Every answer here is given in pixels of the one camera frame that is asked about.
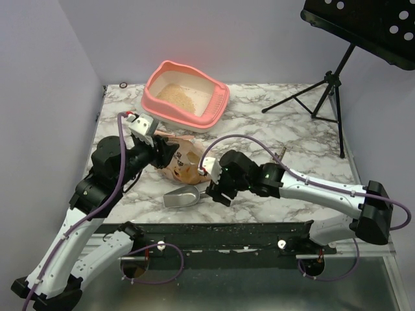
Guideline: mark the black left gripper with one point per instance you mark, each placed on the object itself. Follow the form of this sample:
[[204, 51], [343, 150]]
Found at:
[[161, 159]]

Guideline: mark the beige cat litter pile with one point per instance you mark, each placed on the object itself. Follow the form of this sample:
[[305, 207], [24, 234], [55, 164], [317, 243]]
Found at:
[[175, 94]]

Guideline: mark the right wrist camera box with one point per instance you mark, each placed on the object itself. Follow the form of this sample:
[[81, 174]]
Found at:
[[210, 166]]

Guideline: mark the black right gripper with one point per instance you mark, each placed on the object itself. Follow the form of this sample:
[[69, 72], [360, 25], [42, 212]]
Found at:
[[220, 188]]

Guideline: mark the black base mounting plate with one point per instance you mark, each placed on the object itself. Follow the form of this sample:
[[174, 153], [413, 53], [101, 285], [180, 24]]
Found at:
[[235, 246]]

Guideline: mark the pink and white litter box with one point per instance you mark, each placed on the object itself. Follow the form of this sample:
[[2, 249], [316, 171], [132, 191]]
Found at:
[[209, 96]]

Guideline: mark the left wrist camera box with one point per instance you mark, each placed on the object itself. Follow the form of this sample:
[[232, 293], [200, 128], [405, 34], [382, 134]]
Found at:
[[142, 127]]

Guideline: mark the aluminium frame rail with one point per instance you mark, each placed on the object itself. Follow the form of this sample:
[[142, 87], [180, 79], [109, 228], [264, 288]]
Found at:
[[363, 249]]

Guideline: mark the peach cat litter bag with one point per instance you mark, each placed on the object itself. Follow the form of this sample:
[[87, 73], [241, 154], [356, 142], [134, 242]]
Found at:
[[183, 167]]

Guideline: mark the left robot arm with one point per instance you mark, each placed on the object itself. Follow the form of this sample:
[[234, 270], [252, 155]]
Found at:
[[60, 278]]

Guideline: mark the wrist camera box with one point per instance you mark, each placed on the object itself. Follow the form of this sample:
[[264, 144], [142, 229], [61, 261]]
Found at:
[[142, 127], [210, 166]]

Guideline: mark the metal litter scoop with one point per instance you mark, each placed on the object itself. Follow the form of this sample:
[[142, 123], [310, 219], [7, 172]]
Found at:
[[186, 196]]

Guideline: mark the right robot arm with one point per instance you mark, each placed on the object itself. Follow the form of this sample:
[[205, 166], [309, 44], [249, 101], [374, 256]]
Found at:
[[364, 211]]

